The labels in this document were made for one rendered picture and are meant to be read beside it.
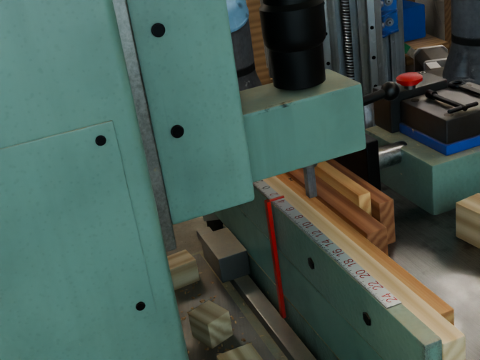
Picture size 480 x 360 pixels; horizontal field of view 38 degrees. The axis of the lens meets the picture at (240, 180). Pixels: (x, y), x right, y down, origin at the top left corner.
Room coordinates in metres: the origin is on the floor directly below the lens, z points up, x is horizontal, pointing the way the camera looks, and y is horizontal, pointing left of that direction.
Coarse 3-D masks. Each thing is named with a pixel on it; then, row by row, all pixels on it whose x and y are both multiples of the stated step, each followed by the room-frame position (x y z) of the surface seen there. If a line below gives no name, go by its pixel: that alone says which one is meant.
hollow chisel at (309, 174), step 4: (312, 168) 0.65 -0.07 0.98; (304, 172) 0.65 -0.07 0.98; (308, 172) 0.65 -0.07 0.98; (312, 172) 0.65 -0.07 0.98; (304, 176) 0.65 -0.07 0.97; (308, 176) 0.65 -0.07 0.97; (312, 176) 0.65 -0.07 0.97; (304, 180) 0.65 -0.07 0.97; (308, 180) 0.65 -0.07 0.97; (312, 180) 0.65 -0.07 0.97; (308, 184) 0.65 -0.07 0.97; (312, 184) 0.65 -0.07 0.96; (308, 188) 0.65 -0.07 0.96; (312, 188) 0.65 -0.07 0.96; (308, 192) 0.65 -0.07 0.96; (312, 192) 0.65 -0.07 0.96; (316, 192) 0.65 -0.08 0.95; (308, 196) 0.65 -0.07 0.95; (312, 196) 0.65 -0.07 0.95
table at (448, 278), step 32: (384, 192) 0.73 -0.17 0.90; (224, 224) 0.82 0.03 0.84; (416, 224) 0.65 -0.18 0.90; (448, 224) 0.64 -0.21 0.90; (256, 256) 0.71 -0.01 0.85; (416, 256) 0.58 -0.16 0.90; (448, 256) 0.58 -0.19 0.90; (288, 288) 0.63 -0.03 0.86; (448, 288) 0.53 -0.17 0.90; (320, 320) 0.55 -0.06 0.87; (352, 352) 0.49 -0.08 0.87
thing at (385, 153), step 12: (372, 144) 0.67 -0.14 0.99; (396, 144) 0.72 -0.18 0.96; (348, 156) 0.70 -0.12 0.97; (360, 156) 0.68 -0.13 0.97; (372, 156) 0.67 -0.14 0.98; (384, 156) 0.71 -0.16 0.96; (396, 156) 0.71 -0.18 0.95; (348, 168) 0.71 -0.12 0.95; (360, 168) 0.68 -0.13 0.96; (372, 168) 0.67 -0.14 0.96; (384, 168) 0.71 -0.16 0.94; (372, 180) 0.67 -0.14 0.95
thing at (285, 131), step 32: (256, 96) 0.64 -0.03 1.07; (288, 96) 0.63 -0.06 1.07; (320, 96) 0.62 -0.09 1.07; (352, 96) 0.63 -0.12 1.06; (256, 128) 0.60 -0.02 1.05; (288, 128) 0.61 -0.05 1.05; (320, 128) 0.62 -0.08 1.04; (352, 128) 0.63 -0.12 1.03; (256, 160) 0.60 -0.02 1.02; (288, 160) 0.61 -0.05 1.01; (320, 160) 0.62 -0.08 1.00
